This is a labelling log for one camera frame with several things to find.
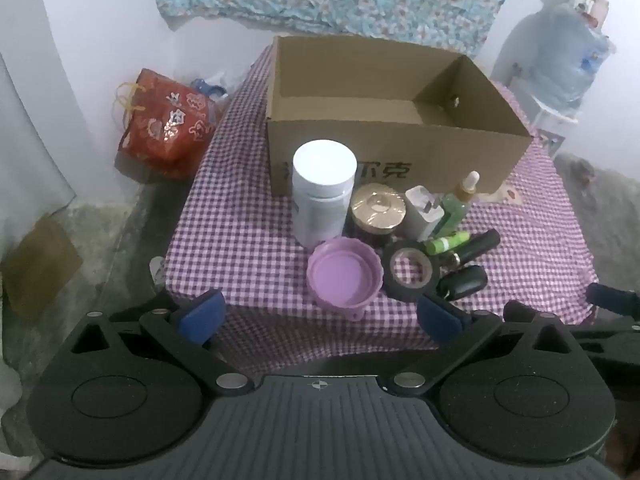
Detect pink bottle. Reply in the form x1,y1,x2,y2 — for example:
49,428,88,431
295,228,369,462
590,0,612,28

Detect black lipstick tube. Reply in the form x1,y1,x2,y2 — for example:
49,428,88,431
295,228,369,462
440,228,502,271

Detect gold lid jar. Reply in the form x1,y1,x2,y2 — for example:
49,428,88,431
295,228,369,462
347,183,407,248

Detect brown cardboard box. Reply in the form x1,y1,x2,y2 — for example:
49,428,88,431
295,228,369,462
265,35,532,198

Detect red gift bag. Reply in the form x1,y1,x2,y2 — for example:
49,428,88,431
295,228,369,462
112,67,218,181

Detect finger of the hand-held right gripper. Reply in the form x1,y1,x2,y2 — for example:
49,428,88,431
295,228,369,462
586,282,640,319
570,324,640,361

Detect purple plastic lid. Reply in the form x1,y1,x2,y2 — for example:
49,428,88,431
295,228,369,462
307,237,385,321

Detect white charger plug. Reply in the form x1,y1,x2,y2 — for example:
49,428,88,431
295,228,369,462
404,185,446,242

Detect blue white plastic bag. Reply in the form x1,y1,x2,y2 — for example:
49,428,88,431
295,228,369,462
190,72,241,106

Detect white water dispenser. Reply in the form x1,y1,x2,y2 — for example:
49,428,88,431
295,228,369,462
505,75,581,158

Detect brown cardboard sheet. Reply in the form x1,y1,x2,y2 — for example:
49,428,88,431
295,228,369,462
0,212,83,318

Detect green lip balm tube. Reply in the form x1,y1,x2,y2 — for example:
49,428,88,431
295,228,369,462
424,231,472,256

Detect green dropper bottle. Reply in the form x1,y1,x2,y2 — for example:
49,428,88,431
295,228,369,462
435,171,482,238

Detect purple checkered tablecloth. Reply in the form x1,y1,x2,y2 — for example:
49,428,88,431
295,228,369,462
162,47,601,366

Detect blue water jug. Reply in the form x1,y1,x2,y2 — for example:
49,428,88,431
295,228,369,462
520,7,616,111

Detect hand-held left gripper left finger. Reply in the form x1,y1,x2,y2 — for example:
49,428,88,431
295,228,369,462
55,289,253,397

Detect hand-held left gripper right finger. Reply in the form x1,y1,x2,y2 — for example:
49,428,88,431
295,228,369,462
387,294,593,396

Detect white plastic bottle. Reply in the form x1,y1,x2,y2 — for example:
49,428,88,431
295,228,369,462
291,140,357,250

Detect black tape roll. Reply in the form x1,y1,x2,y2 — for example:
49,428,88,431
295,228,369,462
382,241,442,303

